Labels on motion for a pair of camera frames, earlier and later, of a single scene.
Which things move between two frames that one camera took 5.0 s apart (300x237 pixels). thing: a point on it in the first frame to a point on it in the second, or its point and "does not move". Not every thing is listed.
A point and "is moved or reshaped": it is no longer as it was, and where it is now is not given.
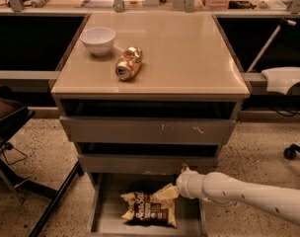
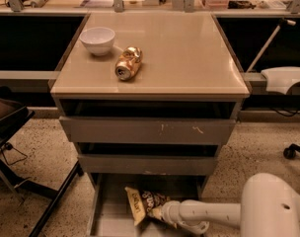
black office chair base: [290, 152] does not move
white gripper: [184, 183] to [172, 211]
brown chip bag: [149, 209] is moved or reshaped
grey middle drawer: [148, 157] does not move
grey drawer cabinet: [145, 94] does not move
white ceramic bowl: [98, 39] does not move
